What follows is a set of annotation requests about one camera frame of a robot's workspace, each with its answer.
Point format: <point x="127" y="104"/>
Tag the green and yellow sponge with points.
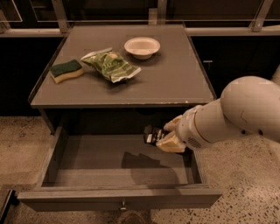
<point x="67" y="70"/>

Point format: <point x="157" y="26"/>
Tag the round metal drawer knob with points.
<point x="123" y="207"/>

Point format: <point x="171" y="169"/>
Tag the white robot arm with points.
<point x="249" y="105"/>

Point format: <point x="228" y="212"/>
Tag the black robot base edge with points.
<point x="10" y="199"/>

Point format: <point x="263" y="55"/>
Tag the green crumpled chip bag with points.
<point x="111" y="65"/>

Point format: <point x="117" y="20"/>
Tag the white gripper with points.
<point x="188" y="131"/>

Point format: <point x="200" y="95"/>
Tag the open grey top drawer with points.
<point x="99" y="172"/>

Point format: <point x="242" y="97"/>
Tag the grey wooden counter cabinet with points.
<point x="170" y="82"/>

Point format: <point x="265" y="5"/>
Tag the white paper bowl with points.
<point x="142" y="48"/>

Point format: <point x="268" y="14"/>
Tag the metal railing frame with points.
<point x="199" y="17"/>

